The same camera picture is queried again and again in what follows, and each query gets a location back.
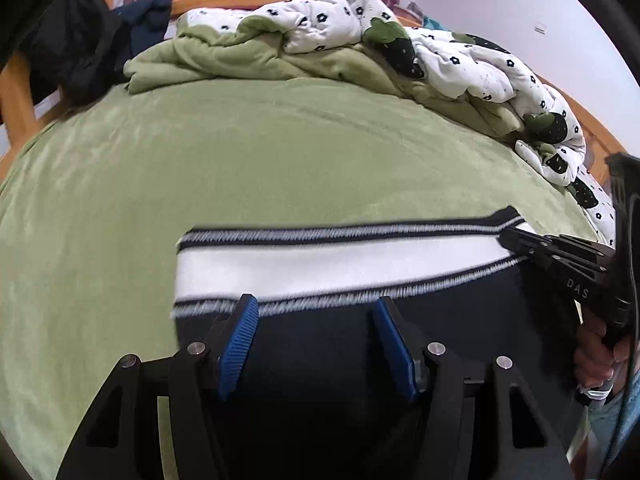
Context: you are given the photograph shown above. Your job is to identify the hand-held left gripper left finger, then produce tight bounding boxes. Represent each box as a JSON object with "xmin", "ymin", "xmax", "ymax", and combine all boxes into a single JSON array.
[{"xmin": 55, "ymin": 292, "xmax": 261, "ymax": 480}]

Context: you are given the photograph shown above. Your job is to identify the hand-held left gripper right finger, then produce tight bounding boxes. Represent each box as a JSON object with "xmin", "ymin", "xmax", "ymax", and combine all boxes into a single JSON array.
[{"xmin": 371, "ymin": 295, "xmax": 576, "ymax": 480}]

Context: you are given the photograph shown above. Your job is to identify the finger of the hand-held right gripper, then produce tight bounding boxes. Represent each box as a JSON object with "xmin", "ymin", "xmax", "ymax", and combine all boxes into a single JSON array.
[
  {"xmin": 500, "ymin": 229, "xmax": 613, "ymax": 261},
  {"xmin": 525, "ymin": 251, "xmax": 608, "ymax": 281}
]

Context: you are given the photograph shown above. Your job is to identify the black pants with white stripe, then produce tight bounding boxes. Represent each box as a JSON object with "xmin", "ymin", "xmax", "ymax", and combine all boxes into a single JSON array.
[{"xmin": 170, "ymin": 205, "xmax": 591, "ymax": 480}]

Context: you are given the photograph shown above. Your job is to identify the person's right forearm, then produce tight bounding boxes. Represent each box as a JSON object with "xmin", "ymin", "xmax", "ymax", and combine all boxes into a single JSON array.
[{"xmin": 590, "ymin": 380, "xmax": 640, "ymax": 476}]

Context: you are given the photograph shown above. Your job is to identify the person's right hand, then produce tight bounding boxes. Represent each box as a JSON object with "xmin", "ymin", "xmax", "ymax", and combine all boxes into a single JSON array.
[{"xmin": 572, "ymin": 312, "xmax": 633, "ymax": 393}]

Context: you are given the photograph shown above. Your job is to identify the floral pillow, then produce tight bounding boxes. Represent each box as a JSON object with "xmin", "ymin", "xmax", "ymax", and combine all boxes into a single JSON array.
[{"xmin": 567, "ymin": 172, "xmax": 617, "ymax": 248}]

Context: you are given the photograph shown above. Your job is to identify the white floral quilt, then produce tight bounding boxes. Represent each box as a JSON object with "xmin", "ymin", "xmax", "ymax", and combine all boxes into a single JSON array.
[{"xmin": 177, "ymin": 0, "xmax": 587, "ymax": 188}]

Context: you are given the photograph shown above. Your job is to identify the green bed sheet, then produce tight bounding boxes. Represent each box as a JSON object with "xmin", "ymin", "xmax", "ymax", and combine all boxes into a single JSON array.
[{"xmin": 0, "ymin": 77, "xmax": 616, "ymax": 480}]

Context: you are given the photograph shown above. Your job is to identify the crumpled green blanket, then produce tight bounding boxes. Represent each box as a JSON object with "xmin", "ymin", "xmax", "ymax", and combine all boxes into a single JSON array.
[{"xmin": 124, "ymin": 10, "xmax": 526, "ymax": 141}]

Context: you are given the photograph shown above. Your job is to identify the black jacket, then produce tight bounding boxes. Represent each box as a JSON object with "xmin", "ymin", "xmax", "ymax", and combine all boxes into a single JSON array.
[{"xmin": 20, "ymin": 0, "xmax": 133, "ymax": 106}]

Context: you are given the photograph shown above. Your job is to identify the dark blue garment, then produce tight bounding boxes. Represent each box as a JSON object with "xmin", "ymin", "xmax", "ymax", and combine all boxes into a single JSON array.
[{"xmin": 112, "ymin": 0, "xmax": 173, "ymax": 58}]

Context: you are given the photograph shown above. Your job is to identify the black cable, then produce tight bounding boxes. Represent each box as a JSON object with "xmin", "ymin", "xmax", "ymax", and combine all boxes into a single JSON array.
[{"xmin": 602, "ymin": 340, "xmax": 640, "ymax": 473}]

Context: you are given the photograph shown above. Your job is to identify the wooden bed frame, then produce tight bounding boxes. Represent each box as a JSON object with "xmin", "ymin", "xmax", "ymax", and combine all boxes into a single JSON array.
[{"xmin": 0, "ymin": 0, "xmax": 621, "ymax": 176}]

